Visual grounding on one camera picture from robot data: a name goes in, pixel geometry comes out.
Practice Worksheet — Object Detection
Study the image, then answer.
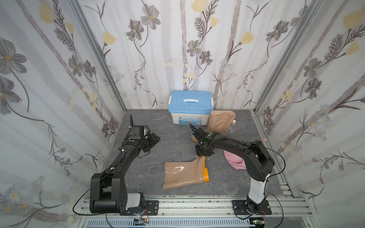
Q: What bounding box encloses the tan rubber boot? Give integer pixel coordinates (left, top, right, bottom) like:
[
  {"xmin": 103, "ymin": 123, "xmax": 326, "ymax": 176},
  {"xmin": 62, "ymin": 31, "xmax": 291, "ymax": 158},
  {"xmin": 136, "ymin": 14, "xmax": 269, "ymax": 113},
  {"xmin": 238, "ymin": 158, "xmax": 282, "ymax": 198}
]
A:
[
  {"xmin": 163, "ymin": 157, "xmax": 210, "ymax": 190},
  {"xmin": 205, "ymin": 110, "xmax": 236, "ymax": 135}
]

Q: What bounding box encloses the pink cleaning cloth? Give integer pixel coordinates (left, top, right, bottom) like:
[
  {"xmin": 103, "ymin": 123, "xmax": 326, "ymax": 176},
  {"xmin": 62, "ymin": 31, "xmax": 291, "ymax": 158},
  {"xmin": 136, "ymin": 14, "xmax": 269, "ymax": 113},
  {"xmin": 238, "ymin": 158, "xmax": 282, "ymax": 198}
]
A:
[{"xmin": 223, "ymin": 150, "xmax": 246, "ymax": 170}]

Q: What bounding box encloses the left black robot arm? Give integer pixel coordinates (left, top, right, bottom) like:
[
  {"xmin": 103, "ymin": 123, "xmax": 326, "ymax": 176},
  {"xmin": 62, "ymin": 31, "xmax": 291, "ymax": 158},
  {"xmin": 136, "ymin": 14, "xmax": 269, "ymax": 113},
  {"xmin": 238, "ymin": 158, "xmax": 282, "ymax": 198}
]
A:
[{"xmin": 85, "ymin": 124, "xmax": 161, "ymax": 215}]

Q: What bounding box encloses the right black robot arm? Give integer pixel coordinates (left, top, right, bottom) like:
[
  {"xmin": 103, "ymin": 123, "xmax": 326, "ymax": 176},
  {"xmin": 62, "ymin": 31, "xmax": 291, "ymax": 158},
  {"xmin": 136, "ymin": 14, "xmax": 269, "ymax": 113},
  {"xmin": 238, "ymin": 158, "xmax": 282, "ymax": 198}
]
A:
[{"xmin": 192, "ymin": 128, "xmax": 275, "ymax": 215}]

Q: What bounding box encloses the right clear glass flask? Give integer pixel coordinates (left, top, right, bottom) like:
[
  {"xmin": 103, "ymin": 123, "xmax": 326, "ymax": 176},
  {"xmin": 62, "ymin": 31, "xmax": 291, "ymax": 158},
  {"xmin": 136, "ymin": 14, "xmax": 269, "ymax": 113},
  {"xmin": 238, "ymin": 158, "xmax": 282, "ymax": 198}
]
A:
[{"xmin": 226, "ymin": 120, "xmax": 236, "ymax": 134}]

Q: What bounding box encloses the blue lid storage box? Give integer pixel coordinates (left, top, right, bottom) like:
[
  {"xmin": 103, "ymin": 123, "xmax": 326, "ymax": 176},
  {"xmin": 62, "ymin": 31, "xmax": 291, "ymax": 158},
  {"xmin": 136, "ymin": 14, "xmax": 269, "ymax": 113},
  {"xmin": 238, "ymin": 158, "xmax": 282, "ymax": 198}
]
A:
[{"xmin": 168, "ymin": 90, "xmax": 214, "ymax": 126}]

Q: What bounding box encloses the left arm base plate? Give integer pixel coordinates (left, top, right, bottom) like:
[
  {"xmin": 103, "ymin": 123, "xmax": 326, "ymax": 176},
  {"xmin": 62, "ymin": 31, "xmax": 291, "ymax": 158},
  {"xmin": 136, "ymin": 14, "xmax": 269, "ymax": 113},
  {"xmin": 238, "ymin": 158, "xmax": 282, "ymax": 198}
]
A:
[{"xmin": 120, "ymin": 200, "xmax": 159, "ymax": 216}]

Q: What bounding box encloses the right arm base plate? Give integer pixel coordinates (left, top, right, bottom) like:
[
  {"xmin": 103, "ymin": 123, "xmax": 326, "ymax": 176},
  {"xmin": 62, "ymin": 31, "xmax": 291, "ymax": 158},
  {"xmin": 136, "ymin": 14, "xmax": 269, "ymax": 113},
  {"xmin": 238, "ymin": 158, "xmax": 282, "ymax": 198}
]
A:
[{"xmin": 232, "ymin": 200, "xmax": 272, "ymax": 216}]

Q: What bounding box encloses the aluminium rail frame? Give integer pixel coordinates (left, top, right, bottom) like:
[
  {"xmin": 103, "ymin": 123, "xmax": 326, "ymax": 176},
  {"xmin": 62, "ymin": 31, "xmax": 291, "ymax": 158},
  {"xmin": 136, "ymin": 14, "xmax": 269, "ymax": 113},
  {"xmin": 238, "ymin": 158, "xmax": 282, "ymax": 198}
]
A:
[{"xmin": 72, "ymin": 196, "xmax": 319, "ymax": 228}]

